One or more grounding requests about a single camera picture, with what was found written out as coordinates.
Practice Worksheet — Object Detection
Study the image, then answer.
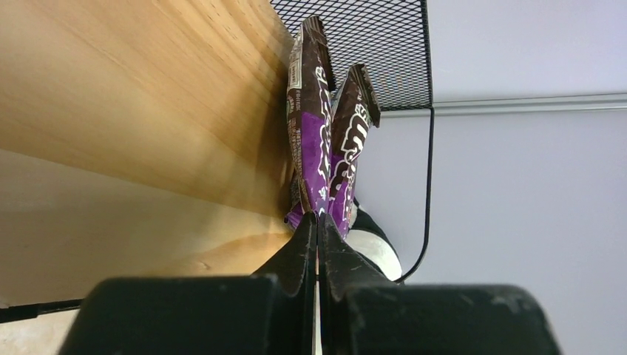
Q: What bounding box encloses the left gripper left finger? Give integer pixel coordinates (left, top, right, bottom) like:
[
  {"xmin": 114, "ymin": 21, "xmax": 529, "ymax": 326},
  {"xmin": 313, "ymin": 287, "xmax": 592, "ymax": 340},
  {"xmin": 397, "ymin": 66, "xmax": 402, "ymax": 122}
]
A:
[{"xmin": 60, "ymin": 212, "xmax": 318, "ymax": 354}]

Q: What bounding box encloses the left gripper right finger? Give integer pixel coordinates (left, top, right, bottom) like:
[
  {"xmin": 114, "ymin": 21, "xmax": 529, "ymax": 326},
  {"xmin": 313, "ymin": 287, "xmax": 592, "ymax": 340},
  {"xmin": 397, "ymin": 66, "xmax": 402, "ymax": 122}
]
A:
[{"xmin": 317, "ymin": 214, "xmax": 560, "ymax": 354}]

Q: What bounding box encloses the purple brown candy bag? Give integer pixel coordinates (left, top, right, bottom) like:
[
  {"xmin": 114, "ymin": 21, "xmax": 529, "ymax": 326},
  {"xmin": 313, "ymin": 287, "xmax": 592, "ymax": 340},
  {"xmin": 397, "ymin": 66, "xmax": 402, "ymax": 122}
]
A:
[{"xmin": 329, "ymin": 64, "xmax": 381, "ymax": 237}]

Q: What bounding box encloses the black white checkered pillow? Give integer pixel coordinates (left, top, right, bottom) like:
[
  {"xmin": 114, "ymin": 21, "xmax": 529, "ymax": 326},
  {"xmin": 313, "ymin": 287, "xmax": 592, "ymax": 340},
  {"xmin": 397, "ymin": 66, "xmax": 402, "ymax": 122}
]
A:
[{"xmin": 345, "ymin": 199, "xmax": 402, "ymax": 281}]

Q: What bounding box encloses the black wire wooden shelf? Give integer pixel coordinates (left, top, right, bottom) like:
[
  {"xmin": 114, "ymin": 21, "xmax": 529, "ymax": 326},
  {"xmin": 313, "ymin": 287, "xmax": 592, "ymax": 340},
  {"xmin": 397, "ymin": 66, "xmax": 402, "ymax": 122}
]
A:
[{"xmin": 1, "ymin": 1, "xmax": 428, "ymax": 311}]

